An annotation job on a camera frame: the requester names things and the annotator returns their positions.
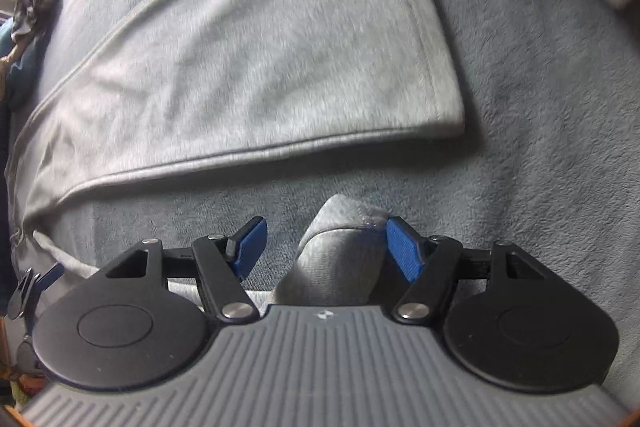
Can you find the grey sweatpants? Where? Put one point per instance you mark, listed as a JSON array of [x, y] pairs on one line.
[[132, 91]]

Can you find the blue pillow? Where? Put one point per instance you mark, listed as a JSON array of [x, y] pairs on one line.
[[24, 73]]

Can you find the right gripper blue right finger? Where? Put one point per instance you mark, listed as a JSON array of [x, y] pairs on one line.
[[428, 265]]

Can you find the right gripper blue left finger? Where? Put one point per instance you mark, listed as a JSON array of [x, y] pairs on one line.
[[223, 263]]

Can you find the dark patterned garment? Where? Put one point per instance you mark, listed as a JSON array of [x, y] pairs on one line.
[[30, 17]]

